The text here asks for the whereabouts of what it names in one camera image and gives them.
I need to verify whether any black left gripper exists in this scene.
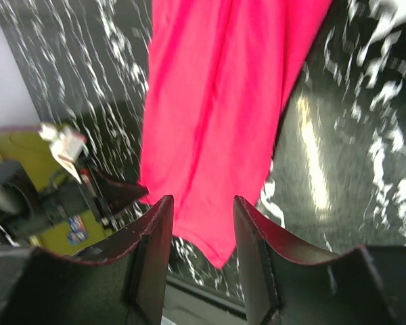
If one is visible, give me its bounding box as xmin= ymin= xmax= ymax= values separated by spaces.
xmin=40 ymin=162 xmax=148 ymax=232

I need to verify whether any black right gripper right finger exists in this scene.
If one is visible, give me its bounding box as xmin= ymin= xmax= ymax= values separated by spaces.
xmin=233 ymin=196 xmax=406 ymax=324

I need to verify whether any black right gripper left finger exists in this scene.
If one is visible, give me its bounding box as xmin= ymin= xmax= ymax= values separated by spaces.
xmin=0 ymin=195 xmax=174 ymax=324

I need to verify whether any magenta pink t-shirt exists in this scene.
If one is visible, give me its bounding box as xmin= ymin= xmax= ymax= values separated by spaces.
xmin=140 ymin=1 xmax=330 ymax=268

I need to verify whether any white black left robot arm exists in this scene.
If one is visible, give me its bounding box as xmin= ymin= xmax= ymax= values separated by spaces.
xmin=0 ymin=160 xmax=148 ymax=244

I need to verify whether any olive green plastic bin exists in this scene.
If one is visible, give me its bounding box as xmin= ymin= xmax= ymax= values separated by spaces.
xmin=0 ymin=128 xmax=112 ymax=255

